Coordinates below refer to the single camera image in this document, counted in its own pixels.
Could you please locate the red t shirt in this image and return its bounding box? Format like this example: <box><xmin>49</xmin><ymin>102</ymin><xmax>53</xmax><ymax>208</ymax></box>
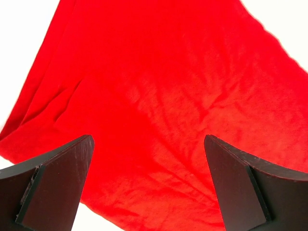
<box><xmin>0</xmin><ymin>0</ymin><xmax>308</xmax><ymax>231</ymax></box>

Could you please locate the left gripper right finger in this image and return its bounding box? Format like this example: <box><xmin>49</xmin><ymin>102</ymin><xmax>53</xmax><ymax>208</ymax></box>
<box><xmin>204</xmin><ymin>135</ymin><xmax>308</xmax><ymax>231</ymax></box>

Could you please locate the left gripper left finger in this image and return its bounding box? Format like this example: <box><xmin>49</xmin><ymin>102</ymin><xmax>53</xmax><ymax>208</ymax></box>
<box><xmin>0</xmin><ymin>135</ymin><xmax>94</xmax><ymax>231</ymax></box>

